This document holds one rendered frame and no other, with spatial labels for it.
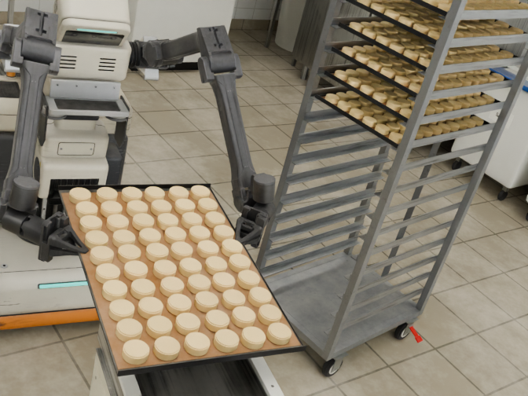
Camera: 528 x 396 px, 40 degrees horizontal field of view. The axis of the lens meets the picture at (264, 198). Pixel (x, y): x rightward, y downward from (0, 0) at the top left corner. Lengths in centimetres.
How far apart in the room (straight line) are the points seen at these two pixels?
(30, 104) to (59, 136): 70
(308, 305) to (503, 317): 115
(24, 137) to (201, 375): 68
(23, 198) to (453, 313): 248
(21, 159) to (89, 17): 65
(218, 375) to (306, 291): 157
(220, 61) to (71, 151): 75
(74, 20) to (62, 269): 97
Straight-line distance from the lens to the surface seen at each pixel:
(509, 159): 486
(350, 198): 321
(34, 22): 186
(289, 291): 312
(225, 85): 196
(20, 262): 279
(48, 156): 251
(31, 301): 277
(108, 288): 152
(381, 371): 314
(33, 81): 180
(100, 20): 227
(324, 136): 282
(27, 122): 178
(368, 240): 257
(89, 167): 252
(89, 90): 239
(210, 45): 197
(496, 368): 347
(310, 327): 297
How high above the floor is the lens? 196
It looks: 29 degrees down
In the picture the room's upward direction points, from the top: 15 degrees clockwise
